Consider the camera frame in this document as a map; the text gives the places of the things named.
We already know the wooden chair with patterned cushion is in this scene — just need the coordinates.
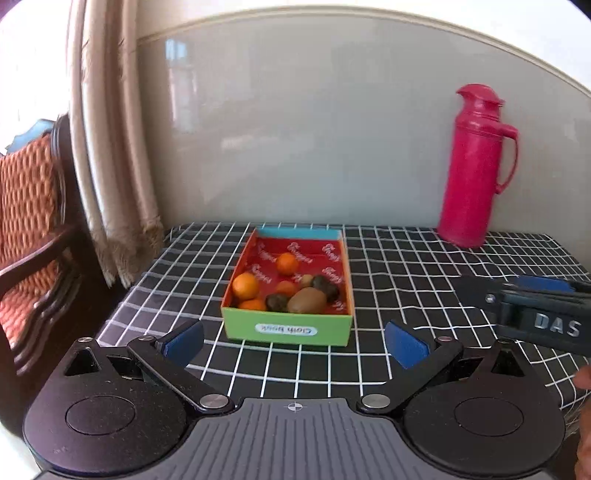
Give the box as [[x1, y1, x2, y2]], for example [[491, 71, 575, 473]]
[[0, 113, 112, 409]]

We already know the colourful cardboard box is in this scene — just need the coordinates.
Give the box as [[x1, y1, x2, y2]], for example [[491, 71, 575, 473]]
[[221, 226, 355, 348]]

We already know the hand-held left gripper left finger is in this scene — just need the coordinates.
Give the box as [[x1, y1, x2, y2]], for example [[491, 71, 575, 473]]
[[62, 319, 236, 414]]

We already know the large brown kiwi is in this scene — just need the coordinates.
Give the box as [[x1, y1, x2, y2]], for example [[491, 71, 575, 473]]
[[287, 287, 327, 314]]

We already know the person's right hand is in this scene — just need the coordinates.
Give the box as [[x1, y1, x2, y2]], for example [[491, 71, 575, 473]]
[[573, 367, 591, 480]]

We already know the beige lace curtain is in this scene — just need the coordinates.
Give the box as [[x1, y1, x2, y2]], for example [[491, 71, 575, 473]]
[[67, 0, 165, 288]]

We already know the black white checked tablecloth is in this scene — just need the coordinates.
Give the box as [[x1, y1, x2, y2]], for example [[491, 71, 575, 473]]
[[95, 222, 591, 412]]

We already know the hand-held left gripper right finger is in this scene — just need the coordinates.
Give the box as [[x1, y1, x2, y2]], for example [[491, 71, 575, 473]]
[[356, 320, 533, 414]]

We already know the pink thermos jug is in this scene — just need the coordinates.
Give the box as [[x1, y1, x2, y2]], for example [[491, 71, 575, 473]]
[[436, 83, 520, 249]]

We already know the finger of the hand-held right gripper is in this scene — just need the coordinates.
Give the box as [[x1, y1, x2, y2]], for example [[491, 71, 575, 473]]
[[513, 275, 591, 297], [457, 275, 514, 308]]

